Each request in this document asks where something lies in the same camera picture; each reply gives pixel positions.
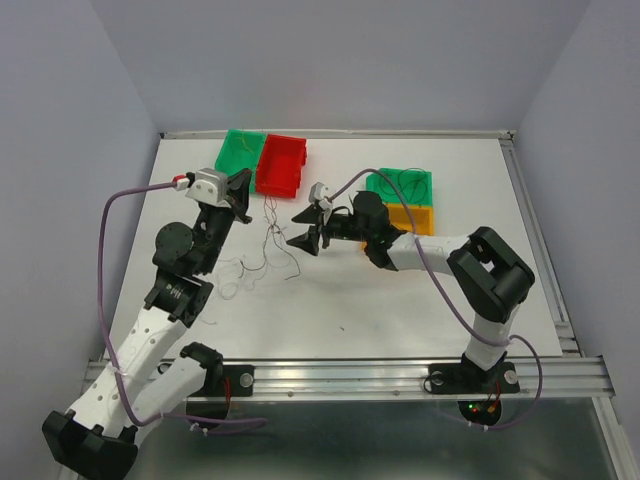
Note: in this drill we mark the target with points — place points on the aluminium rail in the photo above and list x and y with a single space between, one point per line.
546 273
406 380

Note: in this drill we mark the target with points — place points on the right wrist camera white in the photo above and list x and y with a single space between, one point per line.
320 195

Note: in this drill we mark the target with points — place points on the red plastic bin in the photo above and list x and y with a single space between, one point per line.
278 173

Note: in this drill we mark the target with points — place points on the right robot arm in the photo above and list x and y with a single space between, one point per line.
493 278

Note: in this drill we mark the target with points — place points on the aluminium right rail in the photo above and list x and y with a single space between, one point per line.
546 273

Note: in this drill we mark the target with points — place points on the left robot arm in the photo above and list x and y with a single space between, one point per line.
99 435

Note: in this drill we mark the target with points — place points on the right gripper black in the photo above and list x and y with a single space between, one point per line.
309 241

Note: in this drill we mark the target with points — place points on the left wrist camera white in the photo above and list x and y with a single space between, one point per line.
205 186

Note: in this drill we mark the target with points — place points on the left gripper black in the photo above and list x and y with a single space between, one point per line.
238 193

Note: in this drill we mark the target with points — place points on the green plastic bin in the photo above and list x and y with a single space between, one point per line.
240 149
414 184

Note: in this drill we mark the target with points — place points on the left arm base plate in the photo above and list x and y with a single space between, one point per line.
227 381

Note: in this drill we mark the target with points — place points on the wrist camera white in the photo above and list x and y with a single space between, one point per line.
205 186
320 195

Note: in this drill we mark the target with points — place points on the left green plastic bin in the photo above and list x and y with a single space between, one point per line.
240 149

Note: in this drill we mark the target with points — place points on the right green plastic bin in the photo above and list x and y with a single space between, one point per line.
414 184

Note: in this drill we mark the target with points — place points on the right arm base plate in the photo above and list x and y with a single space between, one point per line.
450 380

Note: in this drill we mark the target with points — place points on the aluminium front rail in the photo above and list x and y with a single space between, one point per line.
406 380

